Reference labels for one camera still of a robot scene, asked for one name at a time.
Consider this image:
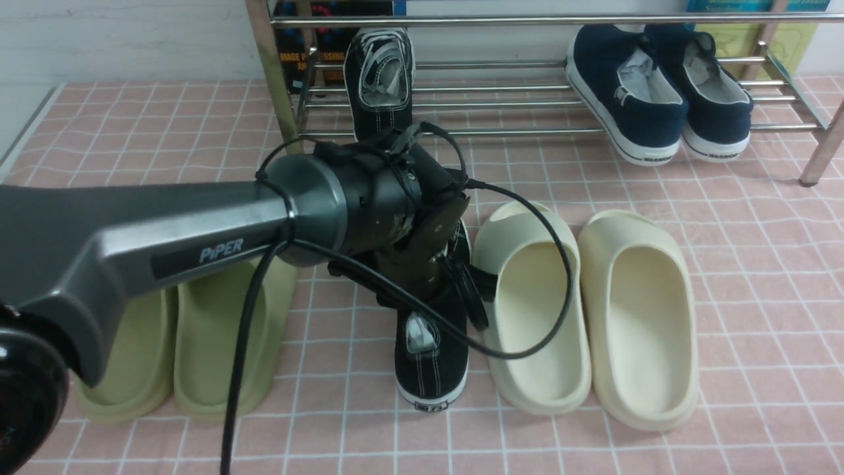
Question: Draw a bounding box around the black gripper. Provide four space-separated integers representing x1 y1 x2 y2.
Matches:
328 121 489 331

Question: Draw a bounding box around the black canvas sneaker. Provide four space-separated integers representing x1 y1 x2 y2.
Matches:
393 219 472 413
343 28 416 141

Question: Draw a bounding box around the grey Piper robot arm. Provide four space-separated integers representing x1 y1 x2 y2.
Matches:
1 121 494 474

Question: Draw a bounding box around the left navy slip-on shoe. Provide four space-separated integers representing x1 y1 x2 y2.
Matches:
566 24 688 166

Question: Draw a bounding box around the navy slip-on shoe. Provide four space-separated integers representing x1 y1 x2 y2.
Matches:
643 24 754 163
566 24 688 166

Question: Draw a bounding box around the right navy slip-on shoe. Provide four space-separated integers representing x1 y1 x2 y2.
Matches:
643 24 754 163

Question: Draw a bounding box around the metal shoe rack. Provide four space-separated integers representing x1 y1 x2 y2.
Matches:
246 0 844 195

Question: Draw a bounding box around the left cream slide slipper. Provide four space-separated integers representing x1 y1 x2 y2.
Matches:
472 202 591 415

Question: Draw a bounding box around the cream slide slipper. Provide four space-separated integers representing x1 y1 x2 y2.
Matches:
472 202 591 415
578 210 700 431

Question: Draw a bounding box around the right cream slide slipper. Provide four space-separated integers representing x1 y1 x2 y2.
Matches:
578 210 700 431

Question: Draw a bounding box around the right green slide slipper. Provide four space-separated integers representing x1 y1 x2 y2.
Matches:
174 259 297 422

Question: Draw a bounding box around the green slide slipper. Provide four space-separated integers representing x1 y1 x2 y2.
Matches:
174 259 297 422
75 288 179 424

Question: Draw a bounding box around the black book with orange text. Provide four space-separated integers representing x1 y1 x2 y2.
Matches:
272 1 407 94

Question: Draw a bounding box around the left green slide slipper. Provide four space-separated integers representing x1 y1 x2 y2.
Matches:
75 288 179 424

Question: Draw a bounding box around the yellow-green book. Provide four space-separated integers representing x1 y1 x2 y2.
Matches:
694 23 817 75

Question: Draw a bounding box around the black cable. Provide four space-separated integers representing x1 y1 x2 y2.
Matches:
220 121 574 475

